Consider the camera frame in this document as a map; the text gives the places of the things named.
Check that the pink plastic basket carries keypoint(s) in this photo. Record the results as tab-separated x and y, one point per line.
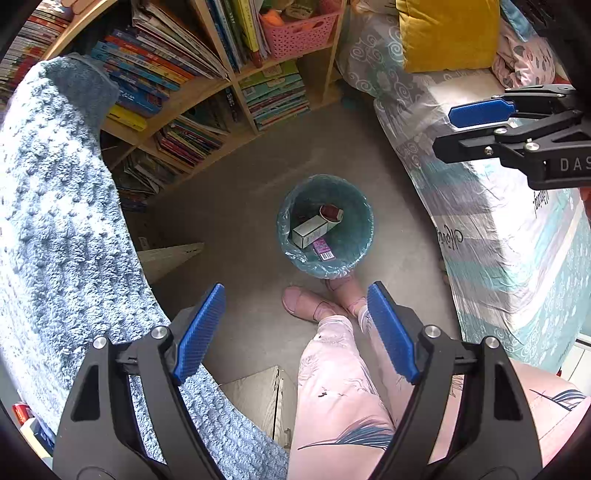
300	34

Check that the white cardboard box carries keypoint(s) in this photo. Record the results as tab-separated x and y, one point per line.
310	230

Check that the blue white box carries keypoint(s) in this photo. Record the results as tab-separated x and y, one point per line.
41	436

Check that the stack of teal books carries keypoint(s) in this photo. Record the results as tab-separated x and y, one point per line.
274	94

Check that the teal trash bin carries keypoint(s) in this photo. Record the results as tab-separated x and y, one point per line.
351	240

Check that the pink slipper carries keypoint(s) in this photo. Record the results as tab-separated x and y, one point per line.
344	288
304	302

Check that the bed with patterned sheet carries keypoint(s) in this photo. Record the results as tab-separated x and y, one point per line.
508	230

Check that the row of thin colourful books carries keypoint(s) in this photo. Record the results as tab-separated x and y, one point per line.
32	41

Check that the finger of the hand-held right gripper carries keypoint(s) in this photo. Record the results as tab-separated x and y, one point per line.
466	147
482	113

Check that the yellow book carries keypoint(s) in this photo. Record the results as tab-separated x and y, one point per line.
128	117

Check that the blue fluffy blanket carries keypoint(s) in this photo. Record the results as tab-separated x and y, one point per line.
60	207

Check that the leaning magazines pile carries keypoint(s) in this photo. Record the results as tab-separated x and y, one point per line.
175	32

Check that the white cabinet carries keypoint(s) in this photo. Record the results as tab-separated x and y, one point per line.
579	357

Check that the purple wrapper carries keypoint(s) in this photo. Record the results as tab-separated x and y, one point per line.
323	249

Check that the small red object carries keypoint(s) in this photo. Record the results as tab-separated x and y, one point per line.
22	412

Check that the person's left leg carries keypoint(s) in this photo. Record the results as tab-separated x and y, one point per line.
341	406

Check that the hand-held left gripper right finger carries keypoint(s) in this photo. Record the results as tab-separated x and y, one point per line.
392	332

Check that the wooden desk leg panel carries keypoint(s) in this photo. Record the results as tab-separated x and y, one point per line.
171	261
263	401

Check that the stack of striped thin books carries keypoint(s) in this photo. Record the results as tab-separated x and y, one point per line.
191	141

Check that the wooden bookshelf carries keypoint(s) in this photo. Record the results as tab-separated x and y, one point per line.
203	90

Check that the row of upright picture books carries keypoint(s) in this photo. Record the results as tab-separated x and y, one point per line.
240	27

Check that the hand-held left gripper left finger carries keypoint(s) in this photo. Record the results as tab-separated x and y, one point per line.
203	332

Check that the pink patterned cloth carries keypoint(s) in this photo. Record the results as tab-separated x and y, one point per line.
524	60

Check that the light blue cloth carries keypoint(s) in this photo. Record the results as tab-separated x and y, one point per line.
517	16

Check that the stack of dark magazines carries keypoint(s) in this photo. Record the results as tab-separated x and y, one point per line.
143	177

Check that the yellow pillow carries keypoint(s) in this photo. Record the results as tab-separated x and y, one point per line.
448	32

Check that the stack of blue books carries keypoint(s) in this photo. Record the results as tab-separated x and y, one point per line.
143	69

